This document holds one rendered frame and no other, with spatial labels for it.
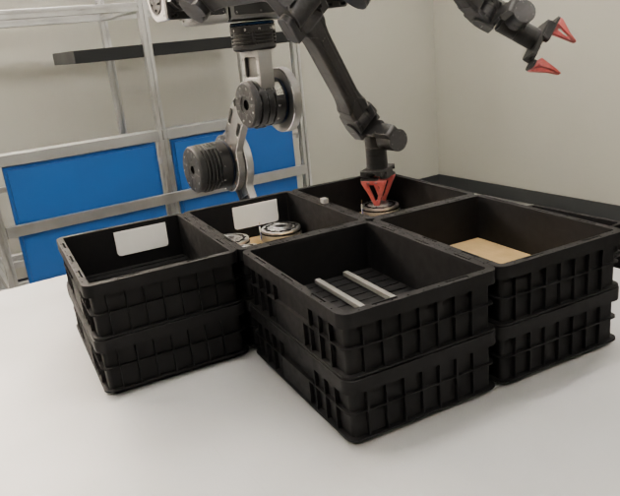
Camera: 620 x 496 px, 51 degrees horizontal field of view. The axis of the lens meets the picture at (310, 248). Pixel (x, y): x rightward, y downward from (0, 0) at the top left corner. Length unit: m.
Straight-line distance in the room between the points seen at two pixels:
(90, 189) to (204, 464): 2.39
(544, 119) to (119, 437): 4.09
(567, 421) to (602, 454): 0.09
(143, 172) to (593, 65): 2.85
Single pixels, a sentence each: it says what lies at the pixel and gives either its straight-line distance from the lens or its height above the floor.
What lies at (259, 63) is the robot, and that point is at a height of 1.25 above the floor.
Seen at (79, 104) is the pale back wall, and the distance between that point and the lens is 4.19.
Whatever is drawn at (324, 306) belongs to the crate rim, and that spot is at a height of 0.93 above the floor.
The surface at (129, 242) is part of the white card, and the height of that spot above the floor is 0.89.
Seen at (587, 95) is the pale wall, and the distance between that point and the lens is 4.65.
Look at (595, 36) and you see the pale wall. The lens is 4.60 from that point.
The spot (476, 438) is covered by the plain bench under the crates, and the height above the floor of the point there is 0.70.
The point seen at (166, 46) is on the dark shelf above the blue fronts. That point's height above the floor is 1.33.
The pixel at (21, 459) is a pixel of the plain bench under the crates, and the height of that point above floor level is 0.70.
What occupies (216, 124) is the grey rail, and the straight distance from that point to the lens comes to 3.52.
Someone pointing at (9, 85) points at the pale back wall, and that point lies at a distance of 4.11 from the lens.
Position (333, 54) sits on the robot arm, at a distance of 1.54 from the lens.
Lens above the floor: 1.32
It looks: 18 degrees down
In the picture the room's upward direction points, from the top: 6 degrees counter-clockwise
